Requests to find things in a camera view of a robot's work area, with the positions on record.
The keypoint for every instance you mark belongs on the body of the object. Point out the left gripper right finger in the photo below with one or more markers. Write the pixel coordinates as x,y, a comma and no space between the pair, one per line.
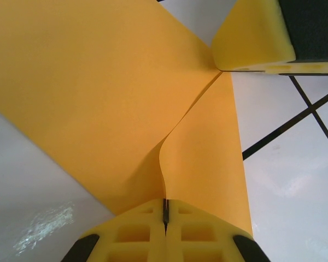
196,237

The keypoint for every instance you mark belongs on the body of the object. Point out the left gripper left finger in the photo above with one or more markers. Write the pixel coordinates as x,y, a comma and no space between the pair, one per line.
131,234

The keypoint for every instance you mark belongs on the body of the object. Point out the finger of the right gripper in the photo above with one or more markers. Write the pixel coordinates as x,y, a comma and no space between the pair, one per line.
309,74
251,35

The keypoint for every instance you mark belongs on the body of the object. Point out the orange cloth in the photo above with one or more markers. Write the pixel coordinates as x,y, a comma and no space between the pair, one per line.
98,82

